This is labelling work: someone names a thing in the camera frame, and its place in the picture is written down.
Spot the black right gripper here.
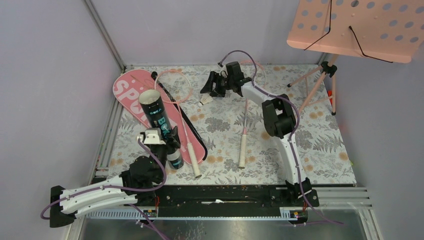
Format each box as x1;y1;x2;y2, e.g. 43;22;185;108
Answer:
199;71;234;99

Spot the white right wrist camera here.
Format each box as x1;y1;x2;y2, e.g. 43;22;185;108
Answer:
219;68;228;78

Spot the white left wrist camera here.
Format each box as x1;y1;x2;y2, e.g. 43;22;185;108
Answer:
136;128;166;145

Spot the pink badminton racket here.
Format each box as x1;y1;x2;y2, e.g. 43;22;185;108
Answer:
238;60;267;169
154;69;202;179

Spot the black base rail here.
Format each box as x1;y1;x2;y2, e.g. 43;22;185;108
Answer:
135;184;320;218

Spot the black shuttlecock tube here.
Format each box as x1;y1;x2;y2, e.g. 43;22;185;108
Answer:
138;89;184;170

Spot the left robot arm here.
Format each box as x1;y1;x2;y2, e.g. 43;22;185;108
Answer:
40;127;181;228

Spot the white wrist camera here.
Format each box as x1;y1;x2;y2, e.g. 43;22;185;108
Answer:
136;128;166;145
219;68;228;78

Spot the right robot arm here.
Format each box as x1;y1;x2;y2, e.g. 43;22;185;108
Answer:
200;61;312;206

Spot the white shuttlecock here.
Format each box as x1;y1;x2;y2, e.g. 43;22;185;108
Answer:
198;94;213;107

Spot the pink perforated music stand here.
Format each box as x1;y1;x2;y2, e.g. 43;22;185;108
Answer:
286;0;424;116

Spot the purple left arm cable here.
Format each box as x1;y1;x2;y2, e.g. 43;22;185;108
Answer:
40;137;171;240

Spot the floral patterned table mat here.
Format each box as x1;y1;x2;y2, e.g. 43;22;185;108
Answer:
108;65;357;185

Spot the pink sport racket bag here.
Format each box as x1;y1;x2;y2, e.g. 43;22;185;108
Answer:
112;69;208;164

